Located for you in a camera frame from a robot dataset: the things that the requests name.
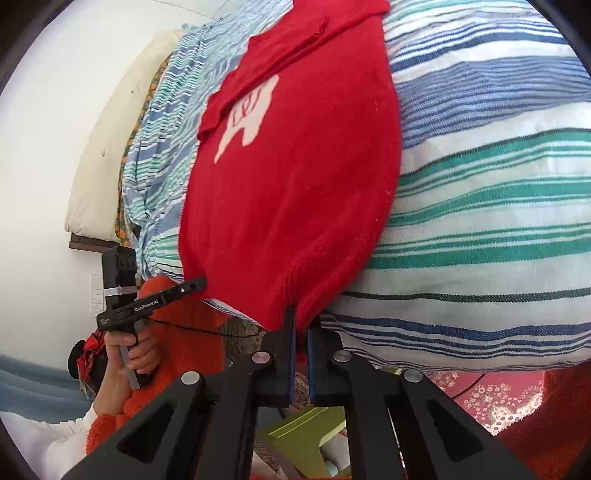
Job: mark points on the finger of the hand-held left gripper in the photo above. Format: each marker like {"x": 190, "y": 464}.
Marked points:
{"x": 184, "y": 287}

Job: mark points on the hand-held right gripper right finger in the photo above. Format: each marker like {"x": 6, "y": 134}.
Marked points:
{"x": 312, "y": 369}

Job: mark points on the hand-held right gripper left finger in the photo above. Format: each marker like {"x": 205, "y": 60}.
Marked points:
{"x": 291, "y": 364}

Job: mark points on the red knit sweater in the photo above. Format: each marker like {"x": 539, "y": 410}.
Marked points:
{"x": 286, "y": 184}

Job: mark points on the person's left forearm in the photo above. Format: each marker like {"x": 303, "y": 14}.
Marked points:
{"x": 41, "y": 443}

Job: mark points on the person's left hand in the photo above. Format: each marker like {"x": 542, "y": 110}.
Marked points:
{"x": 143, "y": 350}

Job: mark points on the orange fleece garment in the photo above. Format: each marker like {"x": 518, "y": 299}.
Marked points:
{"x": 554, "y": 424}
{"x": 184, "y": 350}

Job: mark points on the green plastic stool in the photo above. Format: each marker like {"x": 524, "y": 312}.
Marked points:
{"x": 300, "y": 434}

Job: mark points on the red and black bag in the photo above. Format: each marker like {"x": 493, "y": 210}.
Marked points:
{"x": 87, "y": 355}

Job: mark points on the cream mattress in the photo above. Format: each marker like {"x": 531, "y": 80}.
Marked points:
{"x": 101, "y": 161}

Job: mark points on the orange patterned sheet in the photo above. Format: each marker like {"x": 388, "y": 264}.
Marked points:
{"x": 127, "y": 152}

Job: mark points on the grey-blue cloth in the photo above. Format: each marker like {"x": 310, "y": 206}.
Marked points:
{"x": 37, "y": 383}

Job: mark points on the red floral rug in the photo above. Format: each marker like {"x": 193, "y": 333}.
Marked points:
{"x": 503, "y": 401}

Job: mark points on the striped bedspread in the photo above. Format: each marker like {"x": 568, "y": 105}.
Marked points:
{"x": 485, "y": 184}

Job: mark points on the white wall socket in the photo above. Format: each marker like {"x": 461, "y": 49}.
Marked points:
{"x": 96, "y": 295}

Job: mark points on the wooden bed frame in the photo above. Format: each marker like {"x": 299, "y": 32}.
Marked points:
{"x": 87, "y": 243}

